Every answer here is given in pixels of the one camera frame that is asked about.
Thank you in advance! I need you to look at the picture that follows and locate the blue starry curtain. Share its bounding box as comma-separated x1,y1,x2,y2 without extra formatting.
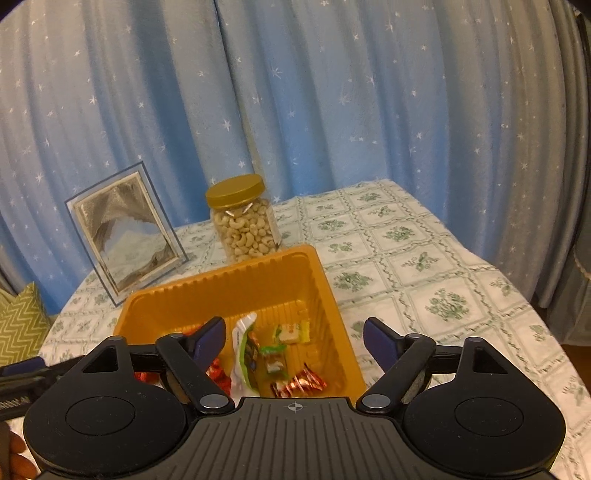
0,0,555,315

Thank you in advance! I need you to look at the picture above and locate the person's left hand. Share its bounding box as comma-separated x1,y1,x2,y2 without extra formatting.
0,422,38,480

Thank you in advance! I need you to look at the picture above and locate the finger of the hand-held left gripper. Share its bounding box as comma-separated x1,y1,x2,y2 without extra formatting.
0,355,86,393
0,357,47,376

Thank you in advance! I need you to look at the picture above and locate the cashew jar with gold lid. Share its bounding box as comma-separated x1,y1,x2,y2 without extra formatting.
205,174,283,263

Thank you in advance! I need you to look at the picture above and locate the yellow green candy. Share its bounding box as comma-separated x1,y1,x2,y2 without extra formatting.
259,344,289,376
272,322,311,344

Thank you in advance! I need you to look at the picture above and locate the orange plastic tray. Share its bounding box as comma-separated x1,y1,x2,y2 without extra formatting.
113,244,368,407

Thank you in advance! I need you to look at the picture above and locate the blue framed sand picture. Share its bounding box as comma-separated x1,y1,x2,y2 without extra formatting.
65,159,189,306

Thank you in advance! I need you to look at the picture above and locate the grey lace trimmed cover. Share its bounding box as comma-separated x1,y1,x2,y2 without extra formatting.
561,244,591,344

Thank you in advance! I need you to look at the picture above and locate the green zigzag cushion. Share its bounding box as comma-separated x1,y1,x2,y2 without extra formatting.
0,281,51,356

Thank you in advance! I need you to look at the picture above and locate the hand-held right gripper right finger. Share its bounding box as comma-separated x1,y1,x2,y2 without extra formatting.
355,318,509,414

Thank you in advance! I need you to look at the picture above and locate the green white snack pouch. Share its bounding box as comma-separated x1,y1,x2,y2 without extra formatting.
229,312,259,398

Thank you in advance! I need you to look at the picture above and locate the red white twisted candy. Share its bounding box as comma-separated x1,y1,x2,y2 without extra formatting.
270,362,328,398

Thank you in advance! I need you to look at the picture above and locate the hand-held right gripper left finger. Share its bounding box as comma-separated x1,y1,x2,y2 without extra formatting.
81,316,232,415

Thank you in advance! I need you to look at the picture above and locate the red gold candy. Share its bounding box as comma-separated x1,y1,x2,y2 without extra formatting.
205,355,232,393

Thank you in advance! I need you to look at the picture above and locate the grey curtain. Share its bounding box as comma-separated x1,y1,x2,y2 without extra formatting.
531,0,591,315

